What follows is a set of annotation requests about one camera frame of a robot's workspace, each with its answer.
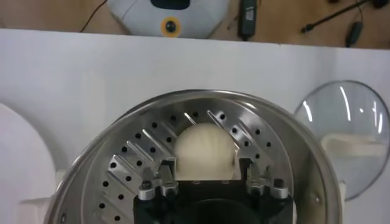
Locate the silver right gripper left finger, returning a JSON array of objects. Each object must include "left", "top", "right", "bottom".
[{"left": 138, "top": 156, "right": 179, "bottom": 201}]

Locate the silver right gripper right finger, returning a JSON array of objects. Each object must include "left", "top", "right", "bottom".
[{"left": 233, "top": 155, "right": 290, "bottom": 200}]

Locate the white steamed baozi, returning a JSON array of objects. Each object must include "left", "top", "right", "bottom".
[{"left": 173, "top": 122, "right": 237, "bottom": 181}]

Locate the glass lid with cream handle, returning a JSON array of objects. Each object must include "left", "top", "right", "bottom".
[{"left": 294, "top": 80, "right": 390, "bottom": 201}]

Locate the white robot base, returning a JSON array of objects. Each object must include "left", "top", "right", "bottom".
[{"left": 106, "top": 0, "right": 231, "bottom": 40}]

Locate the perforated steel steamer basket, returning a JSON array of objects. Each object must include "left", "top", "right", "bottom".
[{"left": 44, "top": 89, "right": 348, "bottom": 224}]

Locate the white round plate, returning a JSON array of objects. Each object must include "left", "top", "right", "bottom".
[{"left": 0, "top": 103, "right": 57, "bottom": 224}]

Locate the black power adapter brick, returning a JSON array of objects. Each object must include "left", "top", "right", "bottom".
[{"left": 237, "top": 0, "right": 258, "bottom": 42}]

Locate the small black adapter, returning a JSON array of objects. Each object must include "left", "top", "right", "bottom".
[{"left": 345, "top": 21, "right": 364, "bottom": 48}]

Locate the black floor rod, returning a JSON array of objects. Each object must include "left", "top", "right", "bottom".
[{"left": 300, "top": 0, "right": 371, "bottom": 33}]

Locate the thin dark floor cable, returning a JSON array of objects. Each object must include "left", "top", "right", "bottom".
[{"left": 79, "top": 0, "right": 109, "bottom": 33}]

